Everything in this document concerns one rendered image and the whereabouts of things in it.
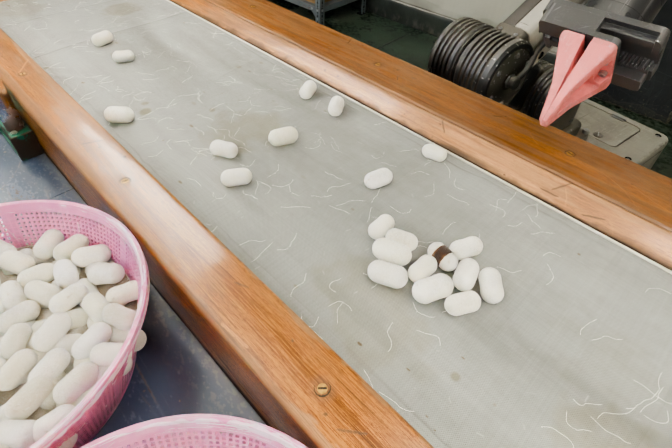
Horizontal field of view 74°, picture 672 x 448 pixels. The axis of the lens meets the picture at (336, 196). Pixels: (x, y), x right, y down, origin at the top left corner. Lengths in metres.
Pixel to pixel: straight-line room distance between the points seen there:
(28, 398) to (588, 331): 0.44
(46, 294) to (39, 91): 0.34
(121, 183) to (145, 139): 0.12
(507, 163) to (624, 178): 0.12
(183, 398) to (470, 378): 0.25
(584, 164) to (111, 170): 0.53
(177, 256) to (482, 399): 0.28
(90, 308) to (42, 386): 0.07
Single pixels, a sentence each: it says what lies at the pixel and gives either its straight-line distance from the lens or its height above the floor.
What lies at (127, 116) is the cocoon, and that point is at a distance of 0.64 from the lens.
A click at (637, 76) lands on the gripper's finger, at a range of 0.49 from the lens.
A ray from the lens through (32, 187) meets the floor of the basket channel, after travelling 0.71.
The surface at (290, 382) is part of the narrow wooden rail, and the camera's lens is 0.34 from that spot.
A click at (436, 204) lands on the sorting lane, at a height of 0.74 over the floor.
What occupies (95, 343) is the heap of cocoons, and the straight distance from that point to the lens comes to 0.43.
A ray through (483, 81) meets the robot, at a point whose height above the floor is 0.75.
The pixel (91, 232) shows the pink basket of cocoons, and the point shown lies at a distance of 0.50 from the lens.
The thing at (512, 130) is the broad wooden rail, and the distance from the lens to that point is 0.60.
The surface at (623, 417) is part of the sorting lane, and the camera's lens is 0.42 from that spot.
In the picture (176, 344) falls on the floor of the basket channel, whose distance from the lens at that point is 0.48.
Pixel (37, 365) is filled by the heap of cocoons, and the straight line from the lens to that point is 0.43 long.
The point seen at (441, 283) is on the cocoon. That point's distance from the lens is 0.40.
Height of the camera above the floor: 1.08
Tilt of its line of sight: 43 degrees down
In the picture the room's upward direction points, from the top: 2 degrees clockwise
